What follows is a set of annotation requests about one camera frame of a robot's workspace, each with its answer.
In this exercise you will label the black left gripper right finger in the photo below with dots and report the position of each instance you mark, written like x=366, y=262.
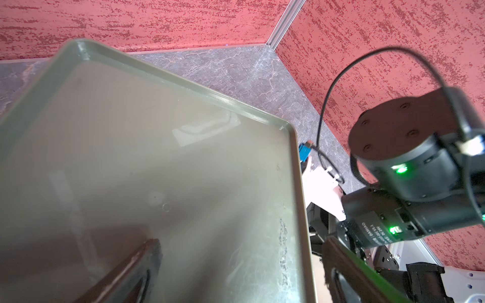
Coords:
x=349, y=277

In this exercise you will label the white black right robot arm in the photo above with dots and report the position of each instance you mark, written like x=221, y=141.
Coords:
x=427, y=155

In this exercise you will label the right aluminium corner post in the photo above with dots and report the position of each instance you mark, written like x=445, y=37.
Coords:
x=283, y=25

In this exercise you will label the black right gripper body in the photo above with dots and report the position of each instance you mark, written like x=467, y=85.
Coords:
x=374, y=217

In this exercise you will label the olive three-drawer desk organizer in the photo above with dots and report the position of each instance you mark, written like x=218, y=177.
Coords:
x=101, y=151

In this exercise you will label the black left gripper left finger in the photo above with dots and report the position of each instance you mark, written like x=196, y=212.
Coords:
x=133, y=280

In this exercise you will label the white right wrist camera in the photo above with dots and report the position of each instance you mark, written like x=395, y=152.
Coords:
x=321, y=186

